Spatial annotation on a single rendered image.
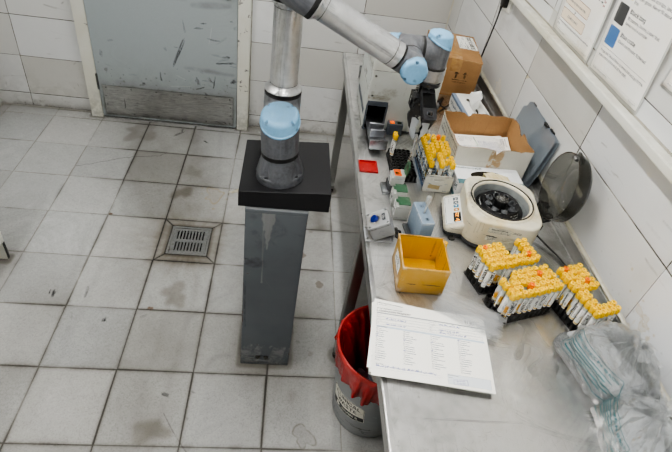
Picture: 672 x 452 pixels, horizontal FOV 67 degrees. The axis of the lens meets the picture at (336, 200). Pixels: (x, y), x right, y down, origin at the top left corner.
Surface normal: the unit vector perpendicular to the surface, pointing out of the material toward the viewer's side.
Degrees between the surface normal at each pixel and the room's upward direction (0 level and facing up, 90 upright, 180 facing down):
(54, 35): 90
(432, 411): 0
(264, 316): 90
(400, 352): 1
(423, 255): 90
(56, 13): 90
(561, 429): 0
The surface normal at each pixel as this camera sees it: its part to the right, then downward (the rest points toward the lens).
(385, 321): 0.14, -0.76
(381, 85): 0.04, 0.65
